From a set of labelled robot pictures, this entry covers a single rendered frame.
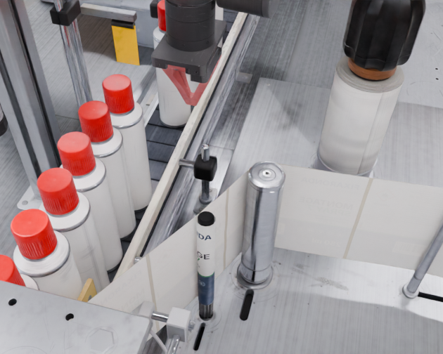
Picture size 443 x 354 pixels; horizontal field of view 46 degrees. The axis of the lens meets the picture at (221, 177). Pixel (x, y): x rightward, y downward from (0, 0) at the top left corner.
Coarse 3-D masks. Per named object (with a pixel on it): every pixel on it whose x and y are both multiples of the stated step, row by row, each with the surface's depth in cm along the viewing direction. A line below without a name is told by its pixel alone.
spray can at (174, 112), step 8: (160, 8) 71; (160, 16) 72; (160, 24) 72; (160, 32) 73; (160, 72) 77; (160, 80) 79; (168, 80) 78; (160, 88) 80; (168, 88) 79; (176, 88) 79; (160, 96) 81; (168, 96) 80; (176, 96) 80; (160, 104) 82; (168, 104) 81; (176, 104) 81; (184, 104) 82; (160, 112) 84; (168, 112) 82; (176, 112) 82; (184, 112) 83; (160, 120) 85; (168, 120) 84; (176, 120) 83; (184, 120) 84
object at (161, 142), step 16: (224, 16) 109; (224, 32) 105; (240, 32) 109; (160, 128) 85; (176, 128) 85; (160, 144) 82; (176, 144) 82; (160, 160) 80; (160, 176) 77; (176, 176) 78; (128, 240) 69; (112, 272) 66
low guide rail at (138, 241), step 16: (240, 16) 102; (224, 48) 94; (224, 64) 94; (208, 96) 86; (192, 112) 82; (192, 128) 80; (176, 160) 75; (160, 192) 70; (160, 208) 71; (144, 224) 67; (144, 240) 66; (128, 256) 63
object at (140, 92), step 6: (150, 66) 82; (150, 72) 81; (144, 78) 80; (150, 78) 80; (144, 84) 79; (150, 84) 81; (138, 90) 78; (144, 90) 78; (138, 96) 77; (144, 96) 79; (138, 102) 77
